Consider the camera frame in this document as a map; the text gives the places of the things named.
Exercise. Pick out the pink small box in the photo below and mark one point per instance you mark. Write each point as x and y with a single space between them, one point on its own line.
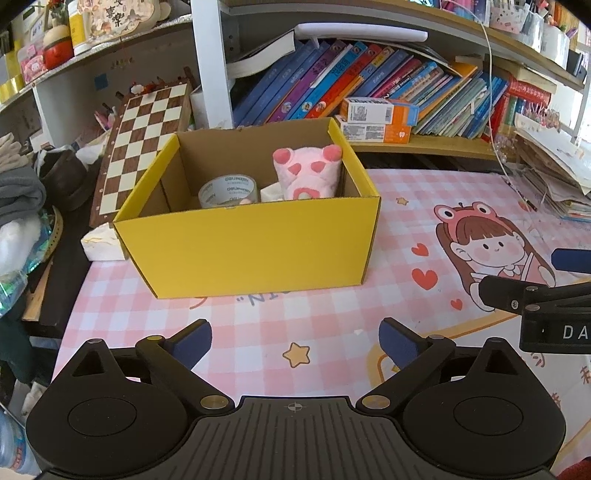
32 64

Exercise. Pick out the pink plush toy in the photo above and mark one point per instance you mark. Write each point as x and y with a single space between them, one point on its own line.
307 173

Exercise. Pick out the red round pot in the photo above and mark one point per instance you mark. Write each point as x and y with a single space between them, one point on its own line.
57 48

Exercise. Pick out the white jar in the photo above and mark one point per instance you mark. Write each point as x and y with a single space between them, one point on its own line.
83 27

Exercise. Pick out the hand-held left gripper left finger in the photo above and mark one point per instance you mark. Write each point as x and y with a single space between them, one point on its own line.
194 344

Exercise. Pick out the clear tape roll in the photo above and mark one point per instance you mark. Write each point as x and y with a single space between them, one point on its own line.
228 189

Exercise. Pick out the orange and white carton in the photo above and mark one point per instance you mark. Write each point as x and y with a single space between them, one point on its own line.
378 111
374 133

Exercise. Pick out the decorative paper sign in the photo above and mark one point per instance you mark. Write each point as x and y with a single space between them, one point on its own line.
115 16

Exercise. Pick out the brown leather bag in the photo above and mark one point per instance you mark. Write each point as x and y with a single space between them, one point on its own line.
64 177

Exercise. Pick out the pink printed desk mat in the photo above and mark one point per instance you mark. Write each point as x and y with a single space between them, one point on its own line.
323 314

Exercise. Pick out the bookshelf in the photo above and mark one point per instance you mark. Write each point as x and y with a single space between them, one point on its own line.
212 69

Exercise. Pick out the grey cloth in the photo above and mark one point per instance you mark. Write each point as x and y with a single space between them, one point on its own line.
18 194

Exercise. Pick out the plastic water bottle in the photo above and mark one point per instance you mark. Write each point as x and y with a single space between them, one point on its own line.
14 443

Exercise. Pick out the pink bead ornaments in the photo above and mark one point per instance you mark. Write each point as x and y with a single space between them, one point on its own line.
540 115

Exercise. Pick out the white pen holder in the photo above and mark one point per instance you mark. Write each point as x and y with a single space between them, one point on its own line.
554 41

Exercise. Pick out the white flat device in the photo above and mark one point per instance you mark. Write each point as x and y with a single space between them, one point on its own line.
360 32

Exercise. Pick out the stack of papers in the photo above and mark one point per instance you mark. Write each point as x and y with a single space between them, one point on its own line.
554 161

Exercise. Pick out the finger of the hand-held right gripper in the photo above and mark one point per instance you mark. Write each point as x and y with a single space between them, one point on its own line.
572 261
508 293

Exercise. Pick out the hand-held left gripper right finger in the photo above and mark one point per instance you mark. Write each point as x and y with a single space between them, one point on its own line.
399 344

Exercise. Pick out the white crumpled tissue box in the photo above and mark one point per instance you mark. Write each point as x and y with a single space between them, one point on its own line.
104 242

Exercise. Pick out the row of colourful books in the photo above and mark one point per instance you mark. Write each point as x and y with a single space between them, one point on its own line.
369 78

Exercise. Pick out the yellow cardboard box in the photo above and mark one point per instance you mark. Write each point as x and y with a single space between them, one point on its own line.
249 249

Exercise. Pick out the shiny holographic bag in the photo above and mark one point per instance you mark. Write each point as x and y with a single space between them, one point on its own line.
21 272

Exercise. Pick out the white tissue pack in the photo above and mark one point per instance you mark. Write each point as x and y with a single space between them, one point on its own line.
271 193

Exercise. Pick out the white gloves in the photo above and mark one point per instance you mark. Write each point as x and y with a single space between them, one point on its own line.
11 152

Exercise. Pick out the brown chessboard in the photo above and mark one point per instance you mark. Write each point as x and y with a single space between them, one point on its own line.
138 143

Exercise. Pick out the black pen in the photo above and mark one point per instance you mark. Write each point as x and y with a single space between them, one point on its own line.
524 196

